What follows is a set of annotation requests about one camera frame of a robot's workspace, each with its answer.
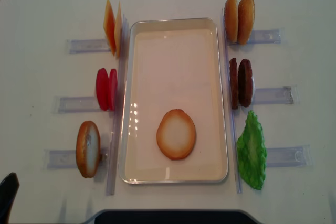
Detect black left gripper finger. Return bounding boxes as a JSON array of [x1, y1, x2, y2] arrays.
[[0, 173, 19, 223]]

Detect green lettuce leaf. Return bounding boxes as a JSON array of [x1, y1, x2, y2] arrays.
[[237, 110, 267, 190]]

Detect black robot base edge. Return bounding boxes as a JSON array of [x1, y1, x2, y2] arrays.
[[94, 210, 256, 223]]

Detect upright bread slice left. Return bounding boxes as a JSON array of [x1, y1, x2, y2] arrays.
[[76, 121, 101, 178]]

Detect outer red tomato slice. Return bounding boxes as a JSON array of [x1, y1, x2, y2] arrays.
[[96, 68, 109, 111]]

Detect bread slice on tray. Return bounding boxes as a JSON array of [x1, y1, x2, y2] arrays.
[[156, 109, 196, 160]]

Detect orange cheese slice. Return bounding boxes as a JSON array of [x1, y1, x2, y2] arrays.
[[103, 0, 116, 55]]

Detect inner brown meat patty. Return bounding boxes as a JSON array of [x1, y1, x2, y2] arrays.
[[229, 58, 239, 110]]

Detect brown meat patty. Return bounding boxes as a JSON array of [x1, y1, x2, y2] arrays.
[[229, 58, 239, 110], [238, 59, 254, 107]]

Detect outer brown meat patty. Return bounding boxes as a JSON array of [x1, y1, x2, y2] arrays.
[[238, 59, 254, 107]]

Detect long clear strip left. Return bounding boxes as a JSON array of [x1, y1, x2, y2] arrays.
[[106, 15, 130, 196]]

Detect long clear strip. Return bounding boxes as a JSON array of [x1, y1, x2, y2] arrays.
[[106, 15, 130, 196], [222, 8, 242, 194]]

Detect white rectangular tray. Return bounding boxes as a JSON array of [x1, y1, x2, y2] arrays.
[[118, 18, 229, 184]]

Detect long clear strip right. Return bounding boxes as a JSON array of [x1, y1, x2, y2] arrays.
[[222, 8, 242, 194]]

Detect inner bun slice right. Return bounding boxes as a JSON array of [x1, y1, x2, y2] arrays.
[[224, 0, 238, 43]]

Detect bun slice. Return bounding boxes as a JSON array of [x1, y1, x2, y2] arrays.
[[237, 0, 255, 45], [224, 0, 238, 43]]

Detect outer bun slice right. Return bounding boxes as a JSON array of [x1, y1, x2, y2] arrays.
[[237, 0, 255, 45]]

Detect clear holder rail left bread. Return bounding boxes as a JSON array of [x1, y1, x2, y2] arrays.
[[44, 148, 109, 170]]

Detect clear holder rail tomato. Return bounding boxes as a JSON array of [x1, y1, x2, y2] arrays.
[[52, 96, 101, 114]]

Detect clear holder rail cheese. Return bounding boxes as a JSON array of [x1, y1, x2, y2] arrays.
[[67, 39, 111, 54]]

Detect clear holder rail lettuce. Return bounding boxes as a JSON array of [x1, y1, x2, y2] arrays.
[[266, 145, 313, 168]]

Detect clear holder rail patties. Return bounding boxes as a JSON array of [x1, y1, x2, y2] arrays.
[[252, 86, 300, 105]]

